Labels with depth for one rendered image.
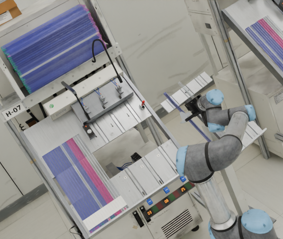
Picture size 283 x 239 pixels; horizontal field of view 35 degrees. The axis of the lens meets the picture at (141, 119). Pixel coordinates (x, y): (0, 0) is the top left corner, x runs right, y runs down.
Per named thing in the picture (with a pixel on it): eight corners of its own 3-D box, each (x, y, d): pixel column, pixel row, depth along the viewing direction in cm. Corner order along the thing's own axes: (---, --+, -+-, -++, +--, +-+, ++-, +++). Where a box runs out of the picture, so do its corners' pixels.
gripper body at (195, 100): (194, 97, 232) (203, 91, 221) (204, 111, 232) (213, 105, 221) (183, 105, 229) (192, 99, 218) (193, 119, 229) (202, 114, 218)
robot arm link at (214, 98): (210, 105, 203) (208, 87, 204) (201, 111, 213) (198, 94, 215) (226, 105, 205) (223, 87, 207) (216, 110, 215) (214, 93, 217)
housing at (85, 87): (123, 82, 271) (123, 71, 258) (54, 125, 260) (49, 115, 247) (116, 72, 274) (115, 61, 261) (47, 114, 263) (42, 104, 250)
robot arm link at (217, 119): (229, 127, 201) (226, 104, 203) (206, 132, 205) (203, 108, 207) (234, 129, 208) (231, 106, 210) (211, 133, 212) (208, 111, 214)
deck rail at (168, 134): (194, 168, 249) (195, 164, 244) (191, 170, 249) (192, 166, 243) (123, 75, 272) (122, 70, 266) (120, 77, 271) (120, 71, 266)
